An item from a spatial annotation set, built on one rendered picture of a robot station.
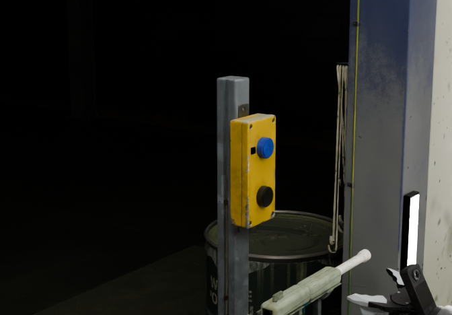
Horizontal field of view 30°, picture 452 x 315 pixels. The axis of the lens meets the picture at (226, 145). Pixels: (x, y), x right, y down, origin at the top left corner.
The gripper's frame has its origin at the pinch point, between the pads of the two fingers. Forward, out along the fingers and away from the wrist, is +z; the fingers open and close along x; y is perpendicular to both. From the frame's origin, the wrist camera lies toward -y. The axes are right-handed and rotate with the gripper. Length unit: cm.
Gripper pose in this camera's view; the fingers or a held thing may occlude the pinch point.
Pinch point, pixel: (366, 280)
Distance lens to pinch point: 201.6
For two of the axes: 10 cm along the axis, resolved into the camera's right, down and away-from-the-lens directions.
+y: 0.6, 9.0, 4.3
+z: -6.9, -2.8, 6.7
